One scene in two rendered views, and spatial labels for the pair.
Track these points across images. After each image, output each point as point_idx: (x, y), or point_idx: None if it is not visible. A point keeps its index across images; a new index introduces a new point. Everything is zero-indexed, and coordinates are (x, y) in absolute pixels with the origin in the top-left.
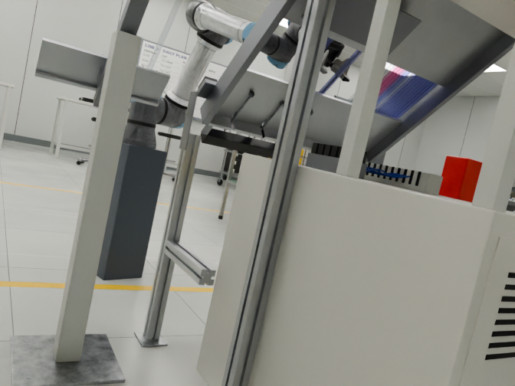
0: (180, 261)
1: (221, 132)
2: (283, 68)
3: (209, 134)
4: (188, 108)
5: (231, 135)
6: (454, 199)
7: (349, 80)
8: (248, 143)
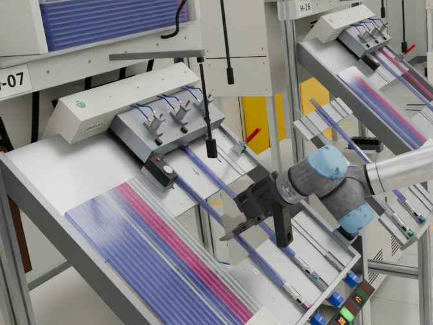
0: None
1: (355, 289)
2: (346, 231)
3: (357, 285)
4: (358, 251)
5: (350, 296)
6: (102, 314)
7: (219, 239)
8: (336, 311)
